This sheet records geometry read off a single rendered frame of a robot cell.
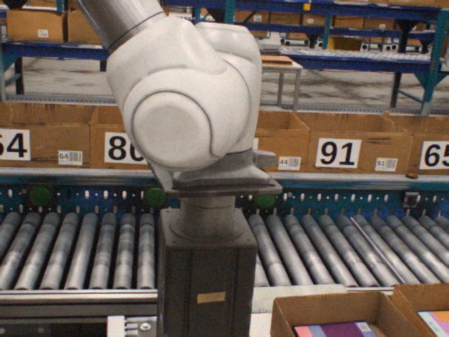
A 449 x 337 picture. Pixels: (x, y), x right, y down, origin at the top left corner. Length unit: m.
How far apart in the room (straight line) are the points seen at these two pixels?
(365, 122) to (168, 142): 1.73
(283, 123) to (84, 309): 1.17
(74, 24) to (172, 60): 5.49
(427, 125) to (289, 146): 0.73
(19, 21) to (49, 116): 4.12
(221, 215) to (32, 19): 5.38
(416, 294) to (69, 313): 0.90
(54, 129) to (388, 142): 1.20
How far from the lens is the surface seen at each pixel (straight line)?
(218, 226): 1.06
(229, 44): 0.94
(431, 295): 1.54
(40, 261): 1.70
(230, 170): 0.99
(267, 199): 1.98
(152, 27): 0.78
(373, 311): 1.46
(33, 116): 2.27
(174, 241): 1.05
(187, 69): 0.75
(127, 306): 1.52
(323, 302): 1.39
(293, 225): 1.95
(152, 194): 1.93
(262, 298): 1.51
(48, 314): 1.55
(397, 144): 2.15
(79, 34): 6.23
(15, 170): 1.99
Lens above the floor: 1.55
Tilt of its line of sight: 19 degrees down
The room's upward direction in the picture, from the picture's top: 4 degrees clockwise
